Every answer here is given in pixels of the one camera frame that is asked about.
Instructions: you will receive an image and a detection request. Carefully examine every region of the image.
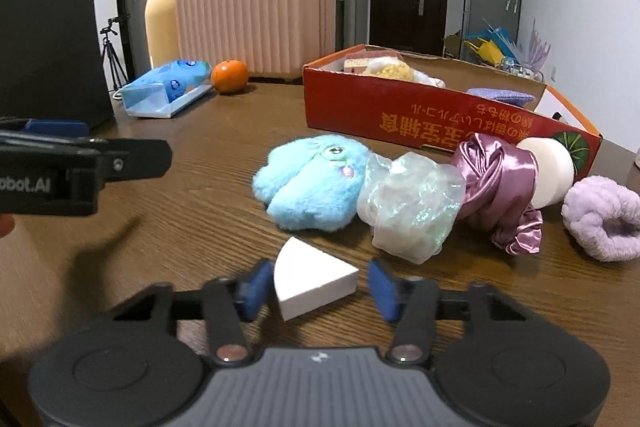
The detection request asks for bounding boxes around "red cardboard box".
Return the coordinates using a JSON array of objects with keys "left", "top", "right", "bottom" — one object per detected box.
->
[{"left": 302, "top": 44, "right": 603, "bottom": 188}]

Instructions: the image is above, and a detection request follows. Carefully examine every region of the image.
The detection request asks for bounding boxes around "purple knitted pouch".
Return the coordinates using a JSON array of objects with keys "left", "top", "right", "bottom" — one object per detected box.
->
[{"left": 465, "top": 87, "right": 535, "bottom": 104}]

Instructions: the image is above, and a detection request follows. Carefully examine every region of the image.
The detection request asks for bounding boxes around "lavender feathery decoration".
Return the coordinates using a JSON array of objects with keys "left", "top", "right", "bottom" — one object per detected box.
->
[{"left": 517, "top": 18, "right": 553, "bottom": 72}]

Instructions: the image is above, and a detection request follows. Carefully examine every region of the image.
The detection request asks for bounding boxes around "brown cardboard box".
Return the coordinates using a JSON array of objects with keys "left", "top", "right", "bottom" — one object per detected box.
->
[{"left": 444, "top": 32, "right": 466, "bottom": 58}]

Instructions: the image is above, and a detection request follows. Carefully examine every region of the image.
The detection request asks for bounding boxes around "blue tissue pack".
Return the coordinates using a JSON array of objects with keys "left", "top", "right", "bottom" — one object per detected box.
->
[{"left": 121, "top": 59, "right": 213, "bottom": 118}]

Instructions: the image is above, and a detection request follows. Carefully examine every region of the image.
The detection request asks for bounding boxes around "pink ribbed suitcase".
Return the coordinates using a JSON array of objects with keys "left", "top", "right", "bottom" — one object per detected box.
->
[{"left": 175, "top": 0, "right": 337, "bottom": 82}]

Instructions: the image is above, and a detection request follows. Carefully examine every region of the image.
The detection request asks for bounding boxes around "white wedge sponge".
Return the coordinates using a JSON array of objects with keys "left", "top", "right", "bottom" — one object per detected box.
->
[{"left": 274, "top": 237, "right": 360, "bottom": 322}]

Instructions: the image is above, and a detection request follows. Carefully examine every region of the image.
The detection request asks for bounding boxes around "lavender fluffy headband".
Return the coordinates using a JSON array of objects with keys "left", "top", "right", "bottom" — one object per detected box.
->
[{"left": 561, "top": 176, "right": 640, "bottom": 263}]

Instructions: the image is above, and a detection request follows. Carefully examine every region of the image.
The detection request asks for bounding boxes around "pile of blue yellow bags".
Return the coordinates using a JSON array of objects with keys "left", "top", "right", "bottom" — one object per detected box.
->
[{"left": 462, "top": 26, "right": 521, "bottom": 66}]

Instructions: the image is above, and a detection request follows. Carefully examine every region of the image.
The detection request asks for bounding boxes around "black tripod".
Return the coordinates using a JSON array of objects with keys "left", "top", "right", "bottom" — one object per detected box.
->
[{"left": 100, "top": 18, "right": 128, "bottom": 94}]

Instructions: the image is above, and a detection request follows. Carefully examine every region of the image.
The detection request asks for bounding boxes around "purple satin scrunchie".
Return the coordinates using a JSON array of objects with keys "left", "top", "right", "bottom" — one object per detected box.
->
[{"left": 452, "top": 133, "right": 543, "bottom": 255}]

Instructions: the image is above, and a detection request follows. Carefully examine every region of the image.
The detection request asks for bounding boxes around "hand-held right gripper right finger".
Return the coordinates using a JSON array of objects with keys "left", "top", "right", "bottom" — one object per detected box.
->
[{"left": 367, "top": 258, "right": 531, "bottom": 366}]

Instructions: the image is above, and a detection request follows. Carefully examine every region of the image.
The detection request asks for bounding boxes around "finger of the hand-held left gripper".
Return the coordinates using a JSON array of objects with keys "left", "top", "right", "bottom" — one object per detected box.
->
[
  {"left": 87, "top": 138, "right": 173, "bottom": 182},
  {"left": 0, "top": 116, "right": 101, "bottom": 146}
]

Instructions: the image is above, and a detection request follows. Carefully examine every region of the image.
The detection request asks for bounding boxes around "cream thermos jug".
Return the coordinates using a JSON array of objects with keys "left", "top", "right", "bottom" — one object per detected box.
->
[{"left": 145, "top": 0, "right": 187, "bottom": 70}]

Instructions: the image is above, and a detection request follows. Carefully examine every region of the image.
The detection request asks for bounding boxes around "blue plush toy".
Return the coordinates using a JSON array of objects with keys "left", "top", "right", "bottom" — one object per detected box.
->
[{"left": 251, "top": 134, "right": 373, "bottom": 230}]

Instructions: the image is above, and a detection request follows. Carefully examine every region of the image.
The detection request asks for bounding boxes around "white round sponge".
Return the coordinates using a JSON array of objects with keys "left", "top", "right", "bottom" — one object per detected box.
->
[{"left": 520, "top": 137, "right": 575, "bottom": 210}]

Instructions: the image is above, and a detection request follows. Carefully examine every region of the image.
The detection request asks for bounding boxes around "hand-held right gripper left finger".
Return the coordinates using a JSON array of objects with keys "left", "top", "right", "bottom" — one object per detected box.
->
[{"left": 112, "top": 258, "right": 275, "bottom": 366}]

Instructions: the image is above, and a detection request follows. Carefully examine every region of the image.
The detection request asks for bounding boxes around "storage cart with bottles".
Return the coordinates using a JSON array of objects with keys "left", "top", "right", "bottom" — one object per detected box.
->
[{"left": 500, "top": 57, "right": 546, "bottom": 82}]

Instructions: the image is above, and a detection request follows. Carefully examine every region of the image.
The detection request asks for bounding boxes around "yellow plush toy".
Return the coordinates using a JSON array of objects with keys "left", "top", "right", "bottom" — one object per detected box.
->
[{"left": 362, "top": 58, "right": 447, "bottom": 88}]

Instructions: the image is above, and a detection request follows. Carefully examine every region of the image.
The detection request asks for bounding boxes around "black paper bag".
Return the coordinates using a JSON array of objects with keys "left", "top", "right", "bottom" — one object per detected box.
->
[{"left": 0, "top": 0, "right": 117, "bottom": 132}]

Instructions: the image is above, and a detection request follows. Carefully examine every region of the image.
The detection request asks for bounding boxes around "orange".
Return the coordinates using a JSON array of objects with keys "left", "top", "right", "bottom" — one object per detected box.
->
[{"left": 211, "top": 59, "right": 250, "bottom": 95}]

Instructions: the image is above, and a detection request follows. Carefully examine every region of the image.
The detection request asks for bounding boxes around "brown sponge block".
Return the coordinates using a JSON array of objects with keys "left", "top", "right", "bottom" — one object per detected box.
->
[{"left": 344, "top": 48, "right": 403, "bottom": 75}]

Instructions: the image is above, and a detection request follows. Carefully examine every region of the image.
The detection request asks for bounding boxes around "iridescent sheer scrunchie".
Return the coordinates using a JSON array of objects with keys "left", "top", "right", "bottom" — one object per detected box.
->
[{"left": 357, "top": 152, "right": 466, "bottom": 265}]

